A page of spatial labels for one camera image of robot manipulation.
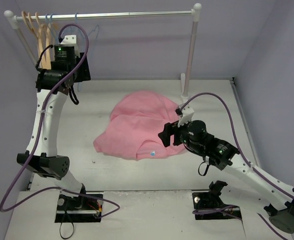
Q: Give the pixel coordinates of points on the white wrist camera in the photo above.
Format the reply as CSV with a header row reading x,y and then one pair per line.
x,y
185,115
69,40

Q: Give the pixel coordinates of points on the pink t shirt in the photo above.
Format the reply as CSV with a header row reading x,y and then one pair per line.
x,y
135,122

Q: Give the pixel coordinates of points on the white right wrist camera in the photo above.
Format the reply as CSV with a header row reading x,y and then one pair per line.
x,y
185,115

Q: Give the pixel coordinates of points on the wooden hanger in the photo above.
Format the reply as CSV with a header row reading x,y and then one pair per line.
x,y
37,32
46,58
43,37

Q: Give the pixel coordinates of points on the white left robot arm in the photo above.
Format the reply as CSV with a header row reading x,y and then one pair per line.
x,y
53,86

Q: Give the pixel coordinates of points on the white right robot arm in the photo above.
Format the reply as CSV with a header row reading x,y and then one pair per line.
x,y
266,195

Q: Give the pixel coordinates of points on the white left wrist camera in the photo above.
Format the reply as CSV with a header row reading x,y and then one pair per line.
x,y
69,40

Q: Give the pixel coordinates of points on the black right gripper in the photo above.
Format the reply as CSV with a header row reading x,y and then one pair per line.
x,y
176,135

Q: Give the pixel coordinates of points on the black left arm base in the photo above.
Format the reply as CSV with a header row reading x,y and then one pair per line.
x,y
78,209

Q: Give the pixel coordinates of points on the blue wire hanger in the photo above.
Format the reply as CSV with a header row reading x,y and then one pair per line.
x,y
54,28
92,36
47,16

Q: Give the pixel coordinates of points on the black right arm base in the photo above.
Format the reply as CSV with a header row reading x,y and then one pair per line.
x,y
209,206

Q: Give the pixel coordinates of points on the blue wire hanger on rack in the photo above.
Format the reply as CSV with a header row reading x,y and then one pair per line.
x,y
47,16

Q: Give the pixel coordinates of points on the white clothes rack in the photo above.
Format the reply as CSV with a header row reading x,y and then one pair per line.
x,y
194,12

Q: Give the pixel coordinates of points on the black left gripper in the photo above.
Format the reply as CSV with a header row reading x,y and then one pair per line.
x,y
84,67

